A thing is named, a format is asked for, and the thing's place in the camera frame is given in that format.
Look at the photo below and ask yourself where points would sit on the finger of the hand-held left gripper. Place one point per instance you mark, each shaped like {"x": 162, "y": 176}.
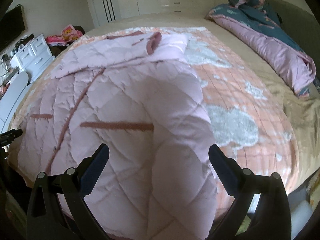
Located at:
{"x": 11, "y": 134}

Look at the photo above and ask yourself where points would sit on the pink quilted jacket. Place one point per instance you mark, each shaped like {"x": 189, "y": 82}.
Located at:
{"x": 150, "y": 105}

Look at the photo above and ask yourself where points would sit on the white drawer chest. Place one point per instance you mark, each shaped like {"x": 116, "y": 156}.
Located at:
{"x": 35, "y": 57}

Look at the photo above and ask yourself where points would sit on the grey upholstered headboard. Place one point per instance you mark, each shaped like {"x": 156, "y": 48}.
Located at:
{"x": 300, "y": 22}

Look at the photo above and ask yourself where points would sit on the white rounded panel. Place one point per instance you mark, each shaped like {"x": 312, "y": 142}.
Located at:
{"x": 12, "y": 92}

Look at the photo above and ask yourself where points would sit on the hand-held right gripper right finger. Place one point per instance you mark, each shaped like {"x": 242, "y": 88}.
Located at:
{"x": 221, "y": 163}

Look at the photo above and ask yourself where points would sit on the black television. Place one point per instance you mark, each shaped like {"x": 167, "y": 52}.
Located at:
{"x": 10, "y": 30}

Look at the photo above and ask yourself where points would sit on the orange cloud print blanket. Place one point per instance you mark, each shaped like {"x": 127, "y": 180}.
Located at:
{"x": 237, "y": 87}

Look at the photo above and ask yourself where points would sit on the bed with tan sheet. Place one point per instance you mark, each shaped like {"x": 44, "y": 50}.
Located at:
{"x": 175, "y": 20}

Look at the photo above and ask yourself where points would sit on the purple and teal duvet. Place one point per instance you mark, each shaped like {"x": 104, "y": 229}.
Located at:
{"x": 275, "y": 50}

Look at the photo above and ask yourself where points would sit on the white door with black stripes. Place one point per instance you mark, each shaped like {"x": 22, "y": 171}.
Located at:
{"x": 105, "y": 7}

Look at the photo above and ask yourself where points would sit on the pink printed cloth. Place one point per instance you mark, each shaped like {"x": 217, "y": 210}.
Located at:
{"x": 66, "y": 33}

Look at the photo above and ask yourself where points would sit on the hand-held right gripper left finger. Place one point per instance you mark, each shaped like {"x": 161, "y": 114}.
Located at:
{"x": 96, "y": 162}

